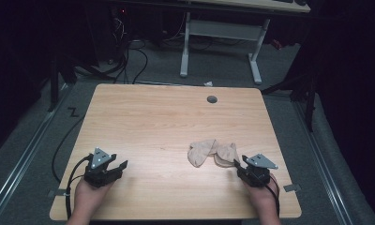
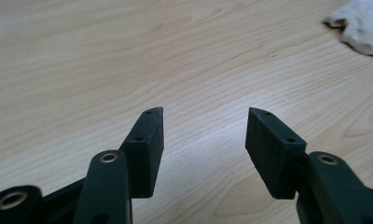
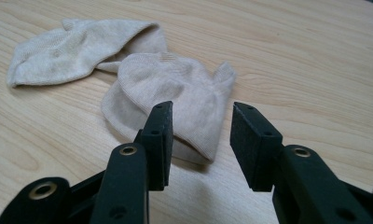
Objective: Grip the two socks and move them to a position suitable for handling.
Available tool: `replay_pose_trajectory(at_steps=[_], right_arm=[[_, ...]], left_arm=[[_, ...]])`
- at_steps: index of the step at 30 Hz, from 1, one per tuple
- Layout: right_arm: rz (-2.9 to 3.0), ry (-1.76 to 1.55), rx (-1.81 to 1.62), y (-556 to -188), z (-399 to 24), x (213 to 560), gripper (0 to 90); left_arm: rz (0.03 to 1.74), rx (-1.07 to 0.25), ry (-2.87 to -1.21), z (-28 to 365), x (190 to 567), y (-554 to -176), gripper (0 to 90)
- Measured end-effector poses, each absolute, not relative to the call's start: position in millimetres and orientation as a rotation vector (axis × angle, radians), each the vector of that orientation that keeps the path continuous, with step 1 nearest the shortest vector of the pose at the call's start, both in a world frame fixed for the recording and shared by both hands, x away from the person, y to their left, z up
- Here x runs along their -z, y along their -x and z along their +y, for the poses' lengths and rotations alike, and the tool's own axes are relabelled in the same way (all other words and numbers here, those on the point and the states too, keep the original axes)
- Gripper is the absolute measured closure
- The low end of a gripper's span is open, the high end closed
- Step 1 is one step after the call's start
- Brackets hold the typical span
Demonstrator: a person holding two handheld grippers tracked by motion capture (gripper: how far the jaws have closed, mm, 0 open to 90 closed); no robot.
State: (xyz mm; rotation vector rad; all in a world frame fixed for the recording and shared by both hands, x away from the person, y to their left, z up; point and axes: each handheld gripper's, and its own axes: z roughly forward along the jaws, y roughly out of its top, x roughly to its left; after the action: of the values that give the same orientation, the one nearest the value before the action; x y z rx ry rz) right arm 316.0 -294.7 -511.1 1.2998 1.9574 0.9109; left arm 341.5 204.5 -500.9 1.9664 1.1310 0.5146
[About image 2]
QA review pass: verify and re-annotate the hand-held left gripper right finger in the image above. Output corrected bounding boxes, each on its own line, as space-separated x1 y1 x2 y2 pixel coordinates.
244 106 308 200

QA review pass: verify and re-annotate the white cloth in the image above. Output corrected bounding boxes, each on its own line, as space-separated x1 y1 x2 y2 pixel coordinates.
322 0 373 60

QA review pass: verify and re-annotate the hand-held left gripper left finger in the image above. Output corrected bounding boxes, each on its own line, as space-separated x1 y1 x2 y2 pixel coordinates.
118 106 165 199

